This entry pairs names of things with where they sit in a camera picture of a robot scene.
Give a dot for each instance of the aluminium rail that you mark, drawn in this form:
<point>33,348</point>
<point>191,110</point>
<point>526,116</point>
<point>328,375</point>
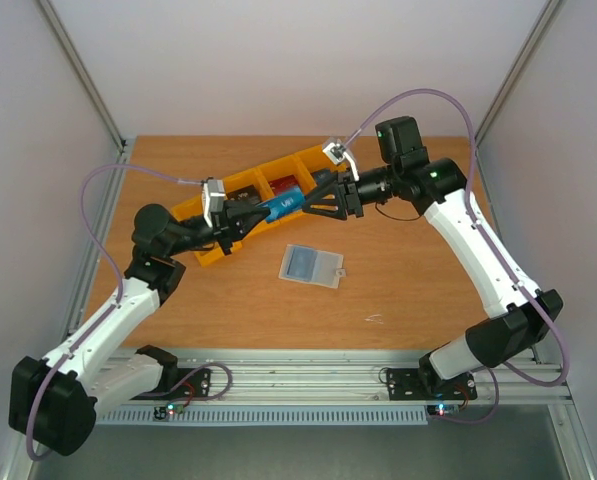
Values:
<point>98,196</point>
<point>498,210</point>
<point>342,377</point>

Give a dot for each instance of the right small circuit board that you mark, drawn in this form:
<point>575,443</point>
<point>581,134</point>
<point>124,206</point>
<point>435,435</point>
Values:
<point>444,410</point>

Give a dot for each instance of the aluminium frame post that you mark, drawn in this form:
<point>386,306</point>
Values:
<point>58,29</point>
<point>543,22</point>

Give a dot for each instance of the small circuit board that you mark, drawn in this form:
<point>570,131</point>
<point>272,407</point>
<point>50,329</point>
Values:
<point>444,410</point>
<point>164,413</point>

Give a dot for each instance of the right rear aluminium frame post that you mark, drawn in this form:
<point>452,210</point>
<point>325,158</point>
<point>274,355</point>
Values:
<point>543,22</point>

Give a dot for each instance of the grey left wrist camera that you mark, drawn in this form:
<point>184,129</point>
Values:
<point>213,197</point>

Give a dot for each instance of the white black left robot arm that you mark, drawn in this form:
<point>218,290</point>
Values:
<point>56,400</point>

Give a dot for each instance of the aluminium front rail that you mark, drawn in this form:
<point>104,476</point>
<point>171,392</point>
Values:
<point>342,377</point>

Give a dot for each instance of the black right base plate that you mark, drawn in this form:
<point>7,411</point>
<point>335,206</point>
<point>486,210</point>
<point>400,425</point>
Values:
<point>404,384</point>

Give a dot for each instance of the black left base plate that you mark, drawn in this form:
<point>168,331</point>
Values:
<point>188,385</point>

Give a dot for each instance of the red VIP card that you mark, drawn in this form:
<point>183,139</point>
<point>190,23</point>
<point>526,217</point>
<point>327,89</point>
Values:
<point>283,184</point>

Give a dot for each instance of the left small circuit board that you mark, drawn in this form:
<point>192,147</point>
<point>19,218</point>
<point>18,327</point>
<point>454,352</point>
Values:
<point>164,413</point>

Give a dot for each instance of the black VIP card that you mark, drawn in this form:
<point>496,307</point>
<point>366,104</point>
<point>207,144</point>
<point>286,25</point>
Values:
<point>248,193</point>

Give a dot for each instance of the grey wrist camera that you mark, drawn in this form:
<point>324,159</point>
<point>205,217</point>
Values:
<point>213,197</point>
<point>335,150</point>

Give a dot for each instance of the left rear aluminium frame post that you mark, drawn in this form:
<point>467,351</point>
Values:
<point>58,29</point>

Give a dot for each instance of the left side aluminium rail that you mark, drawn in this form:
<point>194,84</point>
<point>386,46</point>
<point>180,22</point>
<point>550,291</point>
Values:
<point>98,196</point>

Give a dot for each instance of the yellow plastic bin row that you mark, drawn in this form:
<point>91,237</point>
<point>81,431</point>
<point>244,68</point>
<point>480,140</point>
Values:
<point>299,164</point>

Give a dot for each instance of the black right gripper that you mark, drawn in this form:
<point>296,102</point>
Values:
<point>351,193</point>

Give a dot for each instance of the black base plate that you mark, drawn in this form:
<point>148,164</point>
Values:
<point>404,384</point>
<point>188,385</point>

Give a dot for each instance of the blue card in bin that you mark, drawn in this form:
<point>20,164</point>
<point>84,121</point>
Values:
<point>321,176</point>

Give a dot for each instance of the right side aluminium rail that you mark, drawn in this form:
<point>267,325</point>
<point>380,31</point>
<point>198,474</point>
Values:
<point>498,210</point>

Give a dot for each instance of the grey slotted cable duct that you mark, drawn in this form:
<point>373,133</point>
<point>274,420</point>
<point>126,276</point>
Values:
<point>278,415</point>

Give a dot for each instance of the blue VIP card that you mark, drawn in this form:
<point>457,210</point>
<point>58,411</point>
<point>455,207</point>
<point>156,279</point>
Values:
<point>283,204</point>

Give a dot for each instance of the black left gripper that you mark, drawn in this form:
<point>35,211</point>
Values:
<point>237,220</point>

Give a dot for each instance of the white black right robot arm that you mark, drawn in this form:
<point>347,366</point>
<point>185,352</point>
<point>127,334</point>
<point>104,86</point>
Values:
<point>436,190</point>

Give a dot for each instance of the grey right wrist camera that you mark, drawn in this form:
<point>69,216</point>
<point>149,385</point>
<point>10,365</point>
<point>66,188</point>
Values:
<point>335,150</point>

